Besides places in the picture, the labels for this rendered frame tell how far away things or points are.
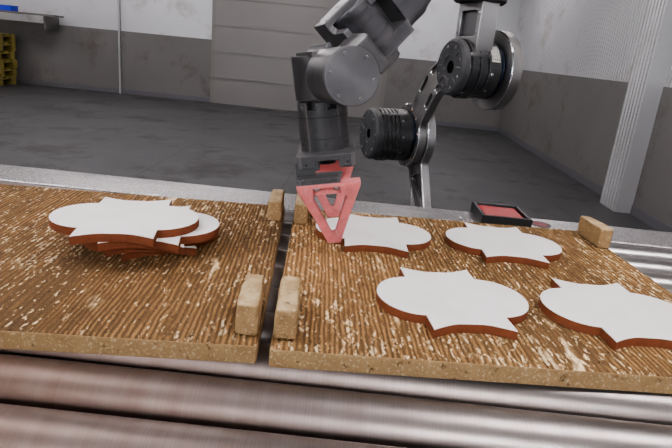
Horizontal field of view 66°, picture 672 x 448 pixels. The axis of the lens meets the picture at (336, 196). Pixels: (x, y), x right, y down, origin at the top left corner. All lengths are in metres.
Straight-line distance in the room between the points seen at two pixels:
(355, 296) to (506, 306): 0.13
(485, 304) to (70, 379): 0.33
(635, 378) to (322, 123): 0.37
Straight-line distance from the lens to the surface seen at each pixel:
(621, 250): 0.83
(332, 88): 0.49
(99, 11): 10.59
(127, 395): 0.40
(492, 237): 0.67
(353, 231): 0.62
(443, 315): 0.45
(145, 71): 10.25
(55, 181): 0.91
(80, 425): 0.37
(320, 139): 0.57
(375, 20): 0.59
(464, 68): 1.31
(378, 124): 1.73
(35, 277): 0.53
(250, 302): 0.40
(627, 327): 0.52
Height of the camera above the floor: 1.15
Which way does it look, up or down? 16 degrees down
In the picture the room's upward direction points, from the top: 6 degrees clockwise
